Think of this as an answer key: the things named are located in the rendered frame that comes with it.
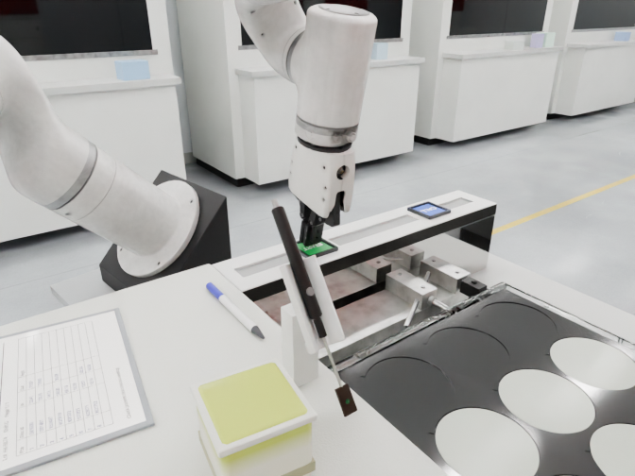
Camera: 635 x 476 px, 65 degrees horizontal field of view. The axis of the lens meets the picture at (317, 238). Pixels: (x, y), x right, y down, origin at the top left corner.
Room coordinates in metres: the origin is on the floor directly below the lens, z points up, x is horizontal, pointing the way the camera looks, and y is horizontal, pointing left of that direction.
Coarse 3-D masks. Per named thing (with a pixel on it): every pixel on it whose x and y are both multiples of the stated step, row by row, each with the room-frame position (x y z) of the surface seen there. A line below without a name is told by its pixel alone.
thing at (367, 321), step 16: (352, 304) 0.65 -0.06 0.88; (368, 304) 0.65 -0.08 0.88; (384, 304) 0.65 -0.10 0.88; (400, 304) 0.65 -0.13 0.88; (448, 304) 0.68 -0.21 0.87; (352, 320) 0.61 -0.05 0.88; (368, 320) 0.61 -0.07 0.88; (384, 320) 0.61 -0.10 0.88; (400, 320) 0.61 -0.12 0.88; (416, 320) 0.63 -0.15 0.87; (352, 336) 0.57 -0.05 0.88; (368, 336) 0.57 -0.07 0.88; (384, 336) 0.59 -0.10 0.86; (320, 352) 0.54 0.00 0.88; (336, 352) 0.54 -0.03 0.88; (352, 352) 0.56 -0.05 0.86
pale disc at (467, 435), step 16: (448, 416) 0.40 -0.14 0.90; (464, 416) 0.40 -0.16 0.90; (480, 416) 0.40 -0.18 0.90; (496, 416) 0.40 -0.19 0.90; (448, 432) 0.38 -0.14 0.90; (464, 432) 0.38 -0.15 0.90; (480, 432) 0.38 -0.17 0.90; (496, 432) 0.38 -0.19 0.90; (512, 432) 0.38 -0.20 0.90; (448, 448) 0.36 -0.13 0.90; (464, 448) 0.36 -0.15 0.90; (480, 448) 0.36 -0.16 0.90; (496, 448) 0.36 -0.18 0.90; (512, 448) 0.36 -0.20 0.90; (528, 448) 0.36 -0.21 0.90; (448, 464) 0.34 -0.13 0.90; (464, 464) 0.34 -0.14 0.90; (480, 464) 0.34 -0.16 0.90; (496, 464) 0.34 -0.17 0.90; (512, 464) 0.34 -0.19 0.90; (528, 464) 0.34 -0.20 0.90
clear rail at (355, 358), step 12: (492, 288) 0.67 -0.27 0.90; (468, 300) 0.63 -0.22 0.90; (480, 300) 0.64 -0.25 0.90; (444, 312) 0.60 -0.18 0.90; (456, 312) 0.61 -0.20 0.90; (420, 324) 0.57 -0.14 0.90; (432, 324) 0.58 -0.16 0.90; (396, 336) 0.54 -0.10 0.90; (408, 336) 0.55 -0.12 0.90; (372, 348) 0.52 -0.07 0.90; (384, 348) 0.52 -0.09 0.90; (348, 360) 0.49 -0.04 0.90; (360, 360) 0.50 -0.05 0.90
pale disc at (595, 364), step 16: (560, 352) 0.51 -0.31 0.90; (576, 352) 0.51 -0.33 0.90; (592, 352) 0.51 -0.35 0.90; (608, 352) 0.51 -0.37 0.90; (560, 368) 0.48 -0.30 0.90; (576, 368) 0.48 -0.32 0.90; (592, 368) 0.48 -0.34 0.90; (608, 368) 0.48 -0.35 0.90; (624, 368) 0.48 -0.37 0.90; (592, 384) 0.45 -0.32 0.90; (608, 384) 0.45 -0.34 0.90; (624, 384) 0.45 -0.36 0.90
